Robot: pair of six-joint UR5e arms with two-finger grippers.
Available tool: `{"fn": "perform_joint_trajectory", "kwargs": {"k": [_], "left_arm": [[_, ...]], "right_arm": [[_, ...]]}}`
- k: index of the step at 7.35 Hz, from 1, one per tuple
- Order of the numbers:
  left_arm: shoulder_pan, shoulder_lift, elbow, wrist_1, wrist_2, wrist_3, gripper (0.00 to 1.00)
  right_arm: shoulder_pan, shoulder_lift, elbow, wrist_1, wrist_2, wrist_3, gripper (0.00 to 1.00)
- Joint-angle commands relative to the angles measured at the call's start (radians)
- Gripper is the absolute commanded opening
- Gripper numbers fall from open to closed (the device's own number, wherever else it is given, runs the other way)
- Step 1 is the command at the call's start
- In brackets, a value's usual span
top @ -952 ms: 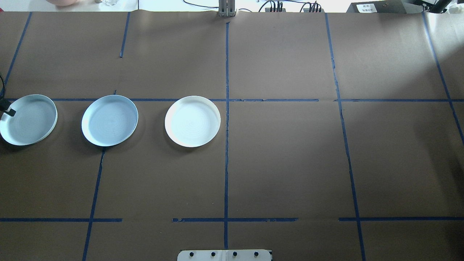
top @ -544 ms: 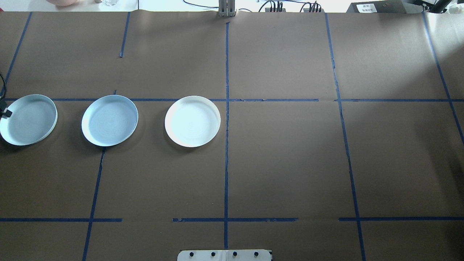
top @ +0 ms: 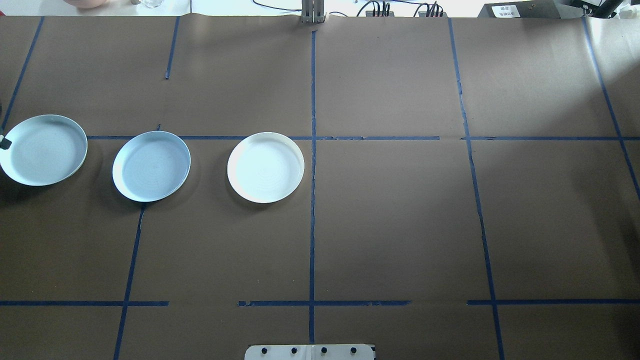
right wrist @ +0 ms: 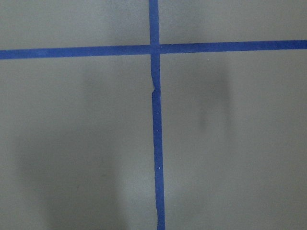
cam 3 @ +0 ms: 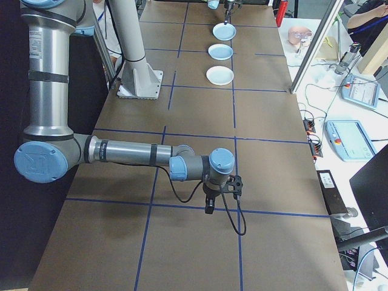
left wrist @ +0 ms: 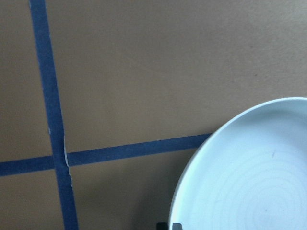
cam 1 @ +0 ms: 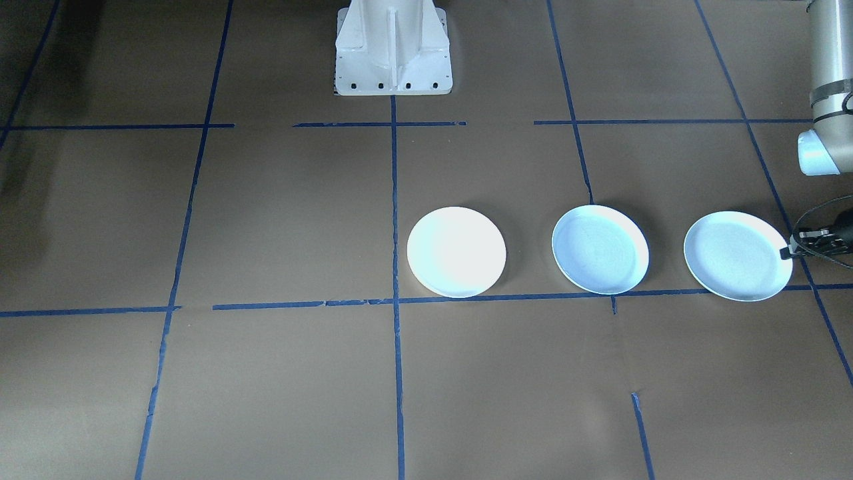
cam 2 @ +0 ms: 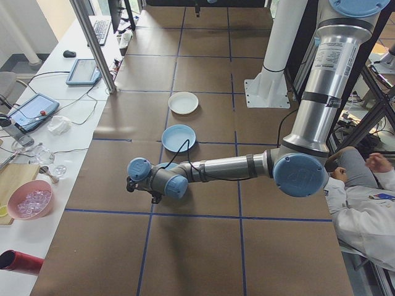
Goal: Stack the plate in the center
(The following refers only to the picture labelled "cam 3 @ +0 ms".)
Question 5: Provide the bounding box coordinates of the light blue plate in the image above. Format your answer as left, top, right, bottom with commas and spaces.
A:
212, 23, 238, 42
207, 43, 235, 61

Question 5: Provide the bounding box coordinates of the white round plate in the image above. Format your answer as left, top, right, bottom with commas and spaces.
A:
206, 65, 235, 86

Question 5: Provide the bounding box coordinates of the pink bowl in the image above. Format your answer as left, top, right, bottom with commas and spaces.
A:
287, 25, 313, 46

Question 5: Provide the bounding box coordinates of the black orange connector block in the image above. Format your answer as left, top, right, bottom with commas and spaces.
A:
303, 116, 317, 135
309, 140, 324, 159

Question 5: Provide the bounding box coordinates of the person in white coat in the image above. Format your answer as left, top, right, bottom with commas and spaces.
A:
92, 0, 124, 66

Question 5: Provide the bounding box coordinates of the crumpled white tissue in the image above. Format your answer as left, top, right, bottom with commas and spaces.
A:
315, 74, 336, 89

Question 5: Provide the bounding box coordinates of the black box with white label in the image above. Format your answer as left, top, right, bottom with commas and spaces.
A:
316, 169, 349, 216

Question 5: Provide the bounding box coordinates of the clear bottle with black cap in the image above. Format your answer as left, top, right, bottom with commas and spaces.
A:
334, 42, 362, 76

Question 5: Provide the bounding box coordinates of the white side desk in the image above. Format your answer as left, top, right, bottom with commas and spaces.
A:
277, 18, 388, 291

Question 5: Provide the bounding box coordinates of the person in black shirt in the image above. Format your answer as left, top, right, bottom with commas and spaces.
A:
347, 0, 388, 57

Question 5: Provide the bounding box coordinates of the grey desk clamp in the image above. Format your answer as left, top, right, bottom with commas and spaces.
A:
330, 207, 364, 243

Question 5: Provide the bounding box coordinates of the blue teach pendant tablet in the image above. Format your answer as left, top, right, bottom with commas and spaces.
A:
341, 73, 381, 110
324, 119, 378, 162

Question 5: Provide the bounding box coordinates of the black computer monitor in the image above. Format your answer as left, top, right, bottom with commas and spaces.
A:
349, 147, 388, 231

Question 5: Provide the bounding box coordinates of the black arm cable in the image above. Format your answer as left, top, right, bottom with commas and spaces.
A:
156, 165, 247, 236

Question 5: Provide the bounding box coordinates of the aluminium profile post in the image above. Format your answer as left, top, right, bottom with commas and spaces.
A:
289, 0, 347, 95

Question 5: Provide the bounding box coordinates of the white pillar with base plate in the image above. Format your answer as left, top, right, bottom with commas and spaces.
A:
108, 0, 164, 100

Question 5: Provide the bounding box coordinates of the grey metal frame bar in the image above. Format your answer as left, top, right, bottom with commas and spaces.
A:
90, 16, 118, 83

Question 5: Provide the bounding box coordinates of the black frame cover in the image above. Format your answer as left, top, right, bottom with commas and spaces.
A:
0, 0, 110, 286

